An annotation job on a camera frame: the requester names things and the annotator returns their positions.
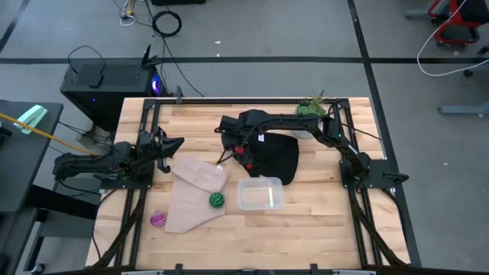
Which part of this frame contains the potted green succulent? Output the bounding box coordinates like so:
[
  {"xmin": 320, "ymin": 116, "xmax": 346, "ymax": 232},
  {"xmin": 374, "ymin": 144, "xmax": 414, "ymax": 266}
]
[{"xmin": 292, "ymin": 88, "xmax": 330, "ymax": 141}]

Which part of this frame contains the black aluminium table frame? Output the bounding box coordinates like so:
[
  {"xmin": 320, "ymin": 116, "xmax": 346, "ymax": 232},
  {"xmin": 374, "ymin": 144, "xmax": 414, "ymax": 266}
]
[{"xmin": 91, "ymin": 97, "xmax": 412, "ymax": 270}]

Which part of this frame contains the clear plastic tupperware container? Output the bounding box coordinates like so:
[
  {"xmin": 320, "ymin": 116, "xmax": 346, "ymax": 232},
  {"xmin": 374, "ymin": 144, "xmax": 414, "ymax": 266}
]
[{"xmin": 236, "ymin": 176, "xmax": 285, "ymax": 212}]

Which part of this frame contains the mint green stapler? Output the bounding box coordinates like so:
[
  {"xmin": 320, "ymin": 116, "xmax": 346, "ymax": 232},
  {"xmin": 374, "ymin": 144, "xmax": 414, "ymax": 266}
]
[{"xmin": 13, "ymin": 105, "xmax": 50, "ymax": 135}]

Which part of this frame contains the black cloth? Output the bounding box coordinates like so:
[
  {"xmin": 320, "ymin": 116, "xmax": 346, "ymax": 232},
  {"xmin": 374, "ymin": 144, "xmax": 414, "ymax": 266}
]
[{"xmin": 244, "ymin": 131, "xmax": 300, "ymax": 186}]

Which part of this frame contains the black desk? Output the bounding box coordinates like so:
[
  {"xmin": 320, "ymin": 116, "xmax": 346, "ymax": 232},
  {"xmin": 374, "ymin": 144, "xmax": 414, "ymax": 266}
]
[{"xmin": 0, "ymin": 99, "xmax": 64, "ymax": 215}]

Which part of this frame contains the black computer tower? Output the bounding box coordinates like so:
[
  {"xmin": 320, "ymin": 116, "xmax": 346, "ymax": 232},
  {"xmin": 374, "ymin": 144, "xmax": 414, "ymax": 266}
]
[{"xmin": 60, "ymin": 44, "xmax": 170, "ymax": 131}]

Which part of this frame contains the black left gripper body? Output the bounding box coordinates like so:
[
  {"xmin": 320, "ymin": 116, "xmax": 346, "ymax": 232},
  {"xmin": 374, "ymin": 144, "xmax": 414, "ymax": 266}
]
[{"xmin": 136, "ymin": 129, "xmax": 186, "ymax": 163}]

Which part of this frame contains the green watermelon toy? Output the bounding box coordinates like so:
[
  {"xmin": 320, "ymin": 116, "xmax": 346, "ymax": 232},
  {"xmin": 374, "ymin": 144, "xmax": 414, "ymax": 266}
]
[{"xmin": 209, "ymin": 192, "xmax": 225, "ymax": 209}]

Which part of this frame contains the coiled black cable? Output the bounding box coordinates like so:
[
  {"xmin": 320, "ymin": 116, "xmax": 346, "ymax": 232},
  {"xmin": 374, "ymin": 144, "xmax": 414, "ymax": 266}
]
[{"xmin": 151, "ymin": 10, "xmax": 183, "ymax": 38}]

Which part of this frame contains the yellow rod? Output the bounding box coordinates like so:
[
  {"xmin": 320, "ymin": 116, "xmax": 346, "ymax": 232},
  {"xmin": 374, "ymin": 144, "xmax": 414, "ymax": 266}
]
[{"xmin": 0, "ymin": 112, "xmax": 99, "ymax": 157}]

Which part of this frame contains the beige folded cloth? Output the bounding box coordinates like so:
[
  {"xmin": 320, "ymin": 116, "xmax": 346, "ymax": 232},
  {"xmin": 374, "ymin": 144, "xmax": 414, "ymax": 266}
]
[{"xmin": 164, "ymin": 154, "xmax": 232, "ymax": 235}]

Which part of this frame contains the white and yellow wire bundle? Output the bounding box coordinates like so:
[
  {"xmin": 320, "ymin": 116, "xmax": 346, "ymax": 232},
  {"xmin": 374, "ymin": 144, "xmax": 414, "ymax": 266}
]
[{"xmin": 112, "ymin": 0, "xmax": 154, "ymax": 28}]

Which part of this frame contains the grey table foot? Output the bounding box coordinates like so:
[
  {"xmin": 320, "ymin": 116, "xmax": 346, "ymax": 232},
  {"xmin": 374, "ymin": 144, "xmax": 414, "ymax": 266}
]
[
  {"xmin": 438, "ymin": 102, "xmax": 489, "ymax": 116},
  {"xmin": 403, "ymin": 8, "xmax": 436, "ymax": 21}
]

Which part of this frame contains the red and black cart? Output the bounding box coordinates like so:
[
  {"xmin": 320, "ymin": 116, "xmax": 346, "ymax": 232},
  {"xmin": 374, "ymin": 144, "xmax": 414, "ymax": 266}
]
[{"xmin": 427, "ymin": 0, "xmax": 489, "ymax": 47}]

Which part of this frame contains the white cable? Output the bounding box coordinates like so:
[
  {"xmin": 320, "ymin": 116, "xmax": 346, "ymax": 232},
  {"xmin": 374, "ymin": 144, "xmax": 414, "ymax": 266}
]
[{"xmin": 416, "ymin": 0, "xmax": 489, "ymax": 77}]

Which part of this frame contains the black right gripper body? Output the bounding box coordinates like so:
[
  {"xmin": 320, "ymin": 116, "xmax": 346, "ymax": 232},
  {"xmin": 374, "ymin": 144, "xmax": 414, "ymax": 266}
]
[{"xmin": 218, "ymin": 115, "xmax": 254, "ymax": 156}]

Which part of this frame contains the purple striped onion toy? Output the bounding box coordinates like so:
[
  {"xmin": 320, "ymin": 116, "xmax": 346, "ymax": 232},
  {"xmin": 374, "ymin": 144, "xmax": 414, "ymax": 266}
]
[{"xmin": 149, "ymin": 211, "xmax": 167, "ymax": 228}]

